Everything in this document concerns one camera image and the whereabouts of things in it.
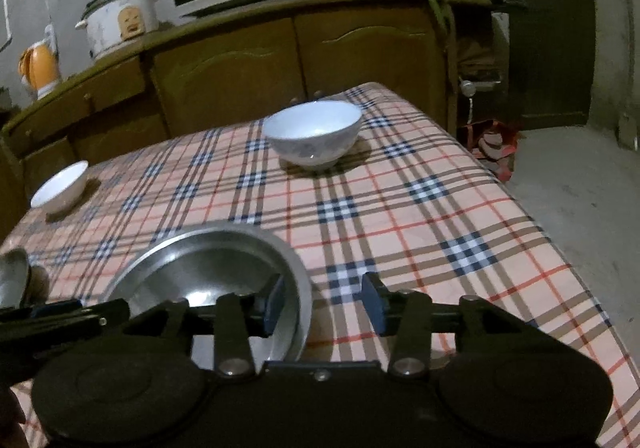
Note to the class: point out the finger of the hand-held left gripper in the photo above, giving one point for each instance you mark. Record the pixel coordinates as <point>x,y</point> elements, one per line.
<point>75,325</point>
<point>55,309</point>

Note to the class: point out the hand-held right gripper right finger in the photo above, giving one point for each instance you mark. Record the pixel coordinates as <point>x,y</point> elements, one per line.
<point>375,303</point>

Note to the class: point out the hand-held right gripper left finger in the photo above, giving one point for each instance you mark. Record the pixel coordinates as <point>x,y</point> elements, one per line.
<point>275,303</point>

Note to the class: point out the medium steel plate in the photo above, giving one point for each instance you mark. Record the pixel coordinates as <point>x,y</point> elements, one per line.
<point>12,278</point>

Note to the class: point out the steel bowl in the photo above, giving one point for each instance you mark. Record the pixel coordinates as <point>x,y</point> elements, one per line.
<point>220,263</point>

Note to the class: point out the wide white bowl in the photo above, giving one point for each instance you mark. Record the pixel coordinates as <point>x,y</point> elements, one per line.
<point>57,190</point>

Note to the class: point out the small deep white bowl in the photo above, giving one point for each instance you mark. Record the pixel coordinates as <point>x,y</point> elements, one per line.
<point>310,142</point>

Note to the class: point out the person's left hand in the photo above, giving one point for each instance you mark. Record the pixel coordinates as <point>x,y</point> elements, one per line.
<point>9,418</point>

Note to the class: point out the plaid tablecloth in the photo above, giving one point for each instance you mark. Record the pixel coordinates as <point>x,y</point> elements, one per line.
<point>400,238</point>

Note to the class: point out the red plastic bag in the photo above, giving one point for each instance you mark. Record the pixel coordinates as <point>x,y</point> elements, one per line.
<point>492,147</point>

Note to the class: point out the wooden kitchen cabinet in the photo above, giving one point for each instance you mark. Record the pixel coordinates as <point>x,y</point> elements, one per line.
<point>225,72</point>

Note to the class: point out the orange electric kettle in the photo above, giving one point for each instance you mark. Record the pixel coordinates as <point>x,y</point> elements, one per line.
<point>40,67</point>

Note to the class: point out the white rice cooker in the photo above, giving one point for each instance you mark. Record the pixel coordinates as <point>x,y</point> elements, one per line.
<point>115,27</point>

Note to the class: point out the green door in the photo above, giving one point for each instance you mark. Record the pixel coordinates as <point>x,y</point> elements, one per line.
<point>550,52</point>

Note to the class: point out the white wall conduit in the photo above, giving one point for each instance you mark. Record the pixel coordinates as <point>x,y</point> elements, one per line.
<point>6,27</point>

